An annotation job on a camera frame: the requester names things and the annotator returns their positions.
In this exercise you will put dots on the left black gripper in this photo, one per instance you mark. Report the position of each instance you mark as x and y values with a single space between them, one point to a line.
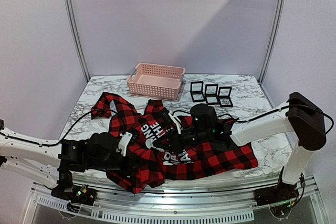
129 168

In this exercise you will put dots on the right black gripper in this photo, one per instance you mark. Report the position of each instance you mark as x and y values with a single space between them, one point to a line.
172 135

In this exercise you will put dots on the red black plaid shirt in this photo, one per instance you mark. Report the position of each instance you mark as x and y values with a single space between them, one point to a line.
156 166

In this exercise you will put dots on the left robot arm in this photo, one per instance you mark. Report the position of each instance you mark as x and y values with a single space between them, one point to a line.
51 163

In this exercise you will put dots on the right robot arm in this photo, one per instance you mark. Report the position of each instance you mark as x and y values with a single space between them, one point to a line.
297 114

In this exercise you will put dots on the black display box left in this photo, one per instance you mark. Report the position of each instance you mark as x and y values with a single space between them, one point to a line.
196 91

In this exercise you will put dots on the black display box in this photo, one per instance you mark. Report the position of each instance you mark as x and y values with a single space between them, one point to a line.
196 91
224 93
211 91

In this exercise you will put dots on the black display box middle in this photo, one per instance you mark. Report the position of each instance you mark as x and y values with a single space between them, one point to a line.
211 91

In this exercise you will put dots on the black display box right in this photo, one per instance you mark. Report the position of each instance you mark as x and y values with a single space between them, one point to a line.
224 93

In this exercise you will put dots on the pink plastic basket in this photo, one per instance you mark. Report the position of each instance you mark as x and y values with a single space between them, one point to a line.
154 80

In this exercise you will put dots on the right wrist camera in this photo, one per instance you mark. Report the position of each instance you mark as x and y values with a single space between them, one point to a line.
173 122

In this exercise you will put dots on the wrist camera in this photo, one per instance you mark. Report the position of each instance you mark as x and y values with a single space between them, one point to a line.
173 122
126 139

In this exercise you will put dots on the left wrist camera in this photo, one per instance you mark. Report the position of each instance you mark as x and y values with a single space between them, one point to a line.
126 139

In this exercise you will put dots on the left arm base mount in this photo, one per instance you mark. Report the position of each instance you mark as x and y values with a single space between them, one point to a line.
73 194

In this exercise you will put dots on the aluminium front rail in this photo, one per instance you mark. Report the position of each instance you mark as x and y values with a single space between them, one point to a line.
191 202

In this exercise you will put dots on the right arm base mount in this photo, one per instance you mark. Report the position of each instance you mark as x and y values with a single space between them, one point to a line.
280 198

